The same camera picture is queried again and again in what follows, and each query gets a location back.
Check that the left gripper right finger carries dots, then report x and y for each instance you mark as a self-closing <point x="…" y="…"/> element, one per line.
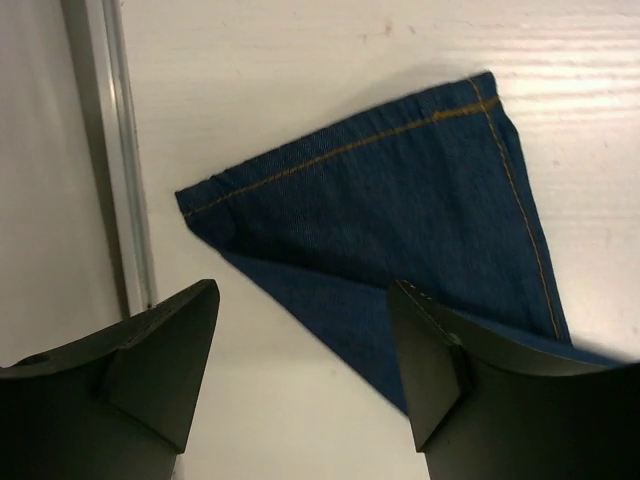
<point x="485" y="402"/>

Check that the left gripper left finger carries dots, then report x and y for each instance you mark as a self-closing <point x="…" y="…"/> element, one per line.
<point x="116" y="404"/>

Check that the dark blue denim trousers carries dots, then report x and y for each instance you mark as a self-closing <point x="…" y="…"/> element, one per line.
<point x="430" y="188"/>

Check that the metal table edge rail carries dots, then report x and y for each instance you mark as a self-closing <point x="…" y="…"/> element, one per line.
<point x="96" y="37"/>

